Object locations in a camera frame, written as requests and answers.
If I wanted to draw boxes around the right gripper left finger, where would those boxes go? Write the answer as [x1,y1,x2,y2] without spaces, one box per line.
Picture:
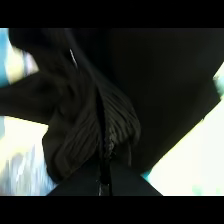
[47,159,105,197]

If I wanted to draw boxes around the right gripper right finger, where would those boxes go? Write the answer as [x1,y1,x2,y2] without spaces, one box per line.
[103,163,163,197]

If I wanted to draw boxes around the black pants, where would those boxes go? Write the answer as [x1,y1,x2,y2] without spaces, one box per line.
[0,28,224,184]

